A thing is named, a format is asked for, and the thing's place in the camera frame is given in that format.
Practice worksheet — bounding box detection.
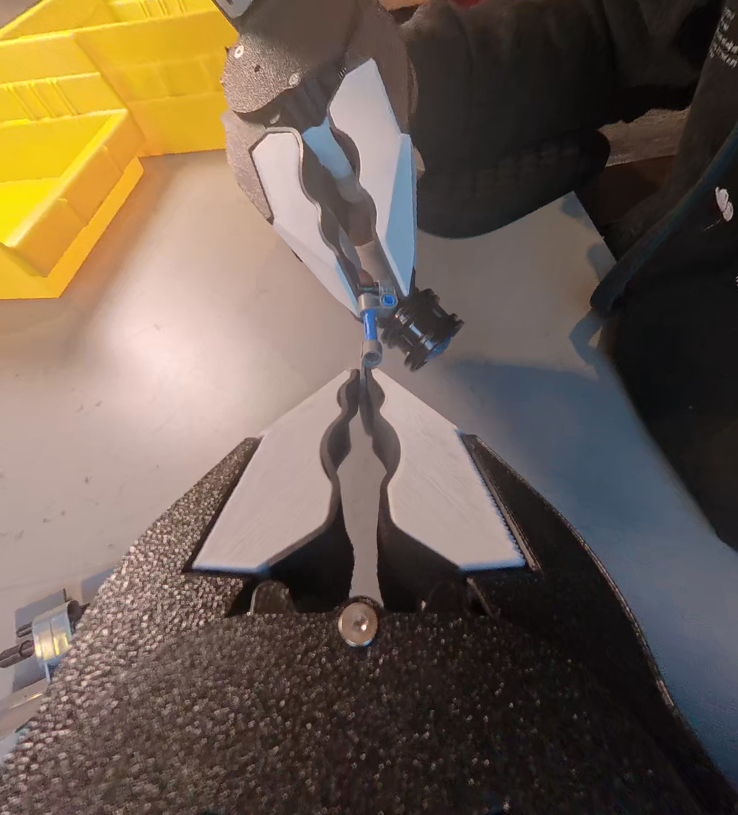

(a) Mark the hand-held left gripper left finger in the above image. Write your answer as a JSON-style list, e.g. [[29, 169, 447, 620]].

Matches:
[[189, 368, 361, 602]]

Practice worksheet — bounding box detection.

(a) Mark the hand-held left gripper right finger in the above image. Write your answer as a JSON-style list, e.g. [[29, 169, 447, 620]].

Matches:
[[361, 368, 529, 604]]

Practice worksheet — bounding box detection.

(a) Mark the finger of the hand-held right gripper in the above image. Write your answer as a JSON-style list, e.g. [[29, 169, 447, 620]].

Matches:
[[249, 127, 363, 319], [327, 57, 419, 294]]

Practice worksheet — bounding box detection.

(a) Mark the black toy wheel assembly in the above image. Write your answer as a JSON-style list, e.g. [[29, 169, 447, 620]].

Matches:
[[355, 277, 465, 437]]

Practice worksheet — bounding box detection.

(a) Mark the grey desk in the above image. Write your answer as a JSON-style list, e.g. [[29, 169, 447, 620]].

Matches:
[[0, 149, 738, 815]]

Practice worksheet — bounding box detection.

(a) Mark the grey toy panel assembly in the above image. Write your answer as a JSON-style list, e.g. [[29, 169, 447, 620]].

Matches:
[[0, 589, 90, 755]]

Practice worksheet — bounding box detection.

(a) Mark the person's black printed hoodie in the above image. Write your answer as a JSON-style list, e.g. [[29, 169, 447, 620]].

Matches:
[[588, 0, 738, 574]]

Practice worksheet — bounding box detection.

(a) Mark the black shoulder strap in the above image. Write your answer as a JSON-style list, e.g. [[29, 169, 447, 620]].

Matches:
[[590, 60, 738, 316]]

